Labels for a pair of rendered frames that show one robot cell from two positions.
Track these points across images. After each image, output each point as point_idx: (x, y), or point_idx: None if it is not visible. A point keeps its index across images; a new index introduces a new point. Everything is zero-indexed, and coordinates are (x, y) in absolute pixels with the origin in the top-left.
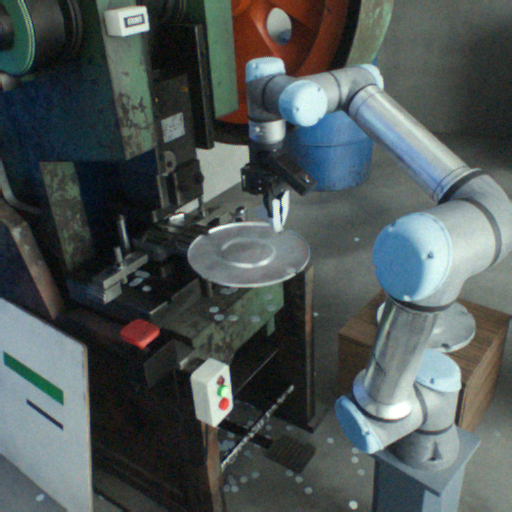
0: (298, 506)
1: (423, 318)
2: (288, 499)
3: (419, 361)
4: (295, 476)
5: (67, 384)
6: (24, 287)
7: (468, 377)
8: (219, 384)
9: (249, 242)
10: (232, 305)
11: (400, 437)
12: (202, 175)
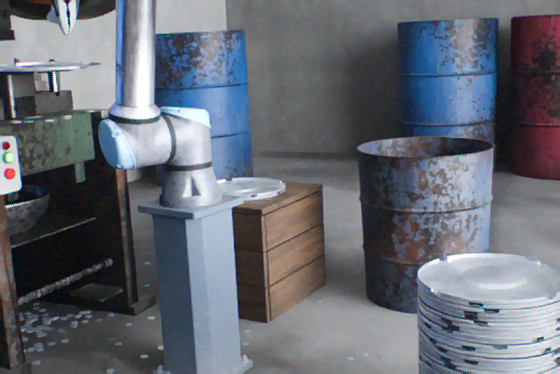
0: (104, 353)
1: (137, 2)
2: (95, 350)
3: (148, 57)
4: (107, 338)
5: None
6: None
7: (265, 207)
8: (4, 147)
9: (49, 64)
10: (32, 120)
11: (152, 154)
12: (9, 9)
